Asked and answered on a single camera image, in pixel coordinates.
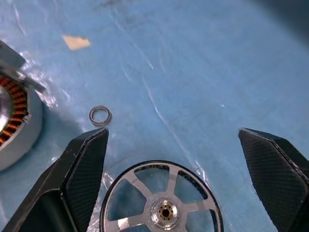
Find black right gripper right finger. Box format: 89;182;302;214
238;128;309;232

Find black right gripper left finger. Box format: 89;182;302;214
2;127;109;232

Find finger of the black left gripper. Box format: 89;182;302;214
0;66;47;94
0;40;26;73

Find grey motor housing copper windings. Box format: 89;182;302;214
0;76;44;173

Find silver spoked rotor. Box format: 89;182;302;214
100;159;224;232

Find tan torn patch in mat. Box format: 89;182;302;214
62;34;91;51

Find blue table mat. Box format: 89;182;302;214
0;0;309;232

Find small silver washer ring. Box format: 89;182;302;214
88;104;113;126

